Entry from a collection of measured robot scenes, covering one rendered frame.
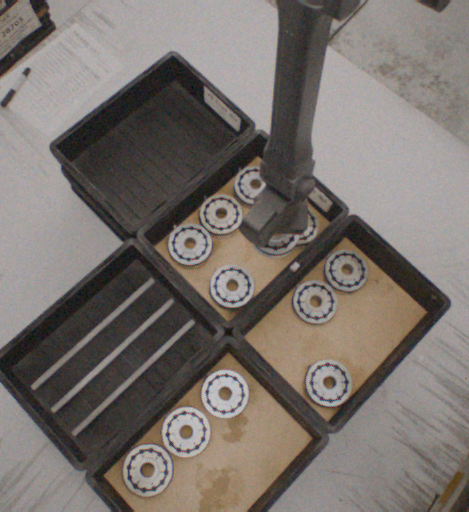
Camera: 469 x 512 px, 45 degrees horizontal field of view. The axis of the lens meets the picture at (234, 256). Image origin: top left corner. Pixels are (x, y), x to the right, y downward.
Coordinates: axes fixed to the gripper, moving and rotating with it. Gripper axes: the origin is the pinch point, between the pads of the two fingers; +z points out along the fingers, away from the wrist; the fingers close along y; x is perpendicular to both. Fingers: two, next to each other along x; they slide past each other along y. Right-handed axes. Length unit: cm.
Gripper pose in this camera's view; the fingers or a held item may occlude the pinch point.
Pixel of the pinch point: (276, 228)
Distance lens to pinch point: 114.6
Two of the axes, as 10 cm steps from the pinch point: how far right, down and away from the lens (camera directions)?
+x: 0.2, -9.6, 2.8
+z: -0.3, 2.8, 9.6
